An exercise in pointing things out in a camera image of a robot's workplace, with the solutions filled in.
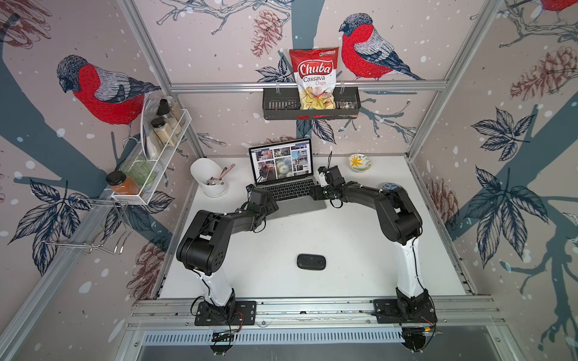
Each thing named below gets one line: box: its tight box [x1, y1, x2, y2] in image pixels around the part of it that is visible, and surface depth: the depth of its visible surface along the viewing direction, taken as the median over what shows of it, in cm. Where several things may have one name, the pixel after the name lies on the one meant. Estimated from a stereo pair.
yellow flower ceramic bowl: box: [346, 153, 373, 173], surface depth 117 cm
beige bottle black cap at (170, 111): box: [156, 97, 183, 132], surface depth 85 cm
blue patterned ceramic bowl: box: [382, 182, 403, 192], surface depth 105 cm
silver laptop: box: [248, 137, 327, 220], surface depth 106 cm
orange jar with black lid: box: [105, 170, 141, 195], surface depth 62 cm
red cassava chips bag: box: [289, 47, 340, 110], surface depth 83 cm
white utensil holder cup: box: [190, 157, 229, 197], surface depth 101 cm
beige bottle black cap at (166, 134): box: [150, 117, 177, 147], surface depth 78 cm
